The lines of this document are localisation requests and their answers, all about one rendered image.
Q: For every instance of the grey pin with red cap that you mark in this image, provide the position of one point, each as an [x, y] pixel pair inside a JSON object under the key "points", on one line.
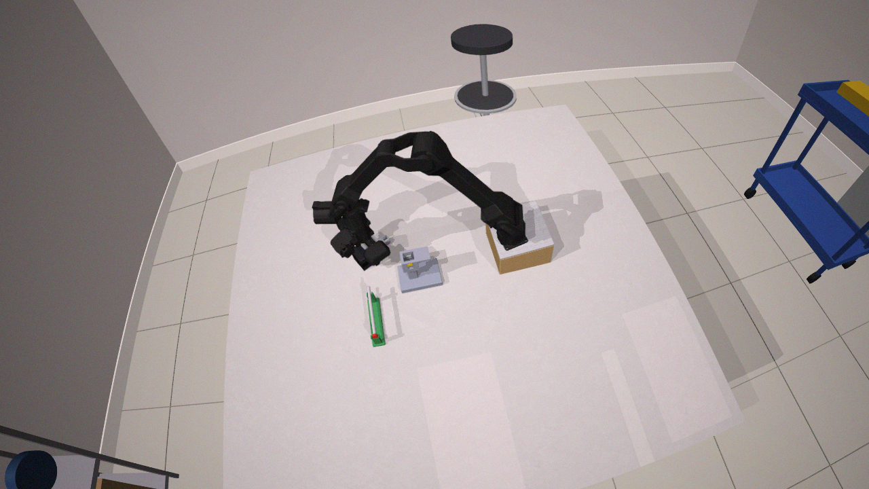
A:
{"points": [[374, 335]]}

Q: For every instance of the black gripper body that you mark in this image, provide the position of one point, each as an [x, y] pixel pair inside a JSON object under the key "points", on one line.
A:
{"points": [[376, 251]]}

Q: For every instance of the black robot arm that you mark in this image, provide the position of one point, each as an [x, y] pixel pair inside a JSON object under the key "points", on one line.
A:
{"points": [[430, 156]]}

